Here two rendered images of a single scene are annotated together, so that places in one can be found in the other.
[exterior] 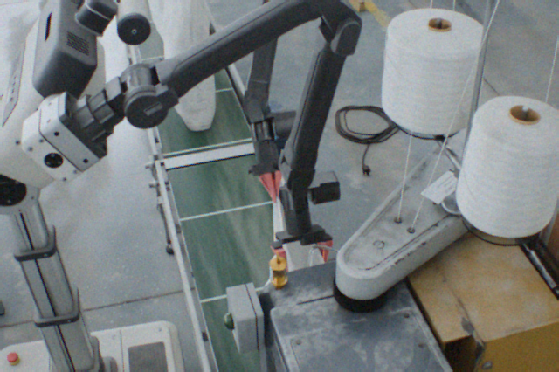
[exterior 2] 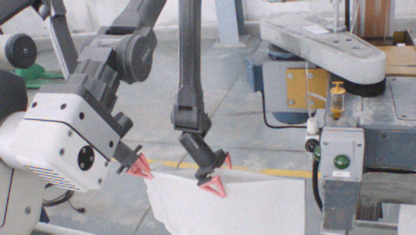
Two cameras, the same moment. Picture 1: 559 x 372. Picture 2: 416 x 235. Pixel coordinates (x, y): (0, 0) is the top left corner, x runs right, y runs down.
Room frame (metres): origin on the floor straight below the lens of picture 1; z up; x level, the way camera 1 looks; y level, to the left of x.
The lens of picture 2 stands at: (0.62, 0.64, 1.69)
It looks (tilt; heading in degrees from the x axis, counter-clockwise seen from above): 27 degrees down; 308
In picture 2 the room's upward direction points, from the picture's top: 9 degrees counter-clockwise
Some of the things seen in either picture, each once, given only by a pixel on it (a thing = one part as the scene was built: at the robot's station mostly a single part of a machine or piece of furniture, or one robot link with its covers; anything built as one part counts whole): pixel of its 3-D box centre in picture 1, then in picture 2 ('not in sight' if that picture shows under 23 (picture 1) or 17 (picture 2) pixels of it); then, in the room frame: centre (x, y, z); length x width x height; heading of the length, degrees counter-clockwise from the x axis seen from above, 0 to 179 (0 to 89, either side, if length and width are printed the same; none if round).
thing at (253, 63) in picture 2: not in sight; (260, 76); (1.13, -0.34, 1.25); 0.10 x 0.08 x 0.12; 129
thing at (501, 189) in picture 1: (514, 162); not in sight; (0.75, -0.33, 1.61); 0.15 x 0.14 x 0.17; 14
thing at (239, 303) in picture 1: (245, 318); (342, 154); (0.77, 0.05, 1.29); 0.08 x 0.05 x 0.09; 14
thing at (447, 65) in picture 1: (433, 70); not in sight; (1.00, -0.27, 1.61); 0.17 x 0.17 x 0.17
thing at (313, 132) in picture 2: not in sight; (314, 146); (0.89, -0.16, 1.14); 0.05 x 0.04 x 0.16; 104
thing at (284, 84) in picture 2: not in sight; (312, 85); (0.96, -0.34, 1.23); 0.28 x 0.07 x 0.16; 14
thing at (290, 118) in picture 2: not in sight; (293, 82); (1.05, -0.41, 1.21); 0.15 x 0.15 x 0.25
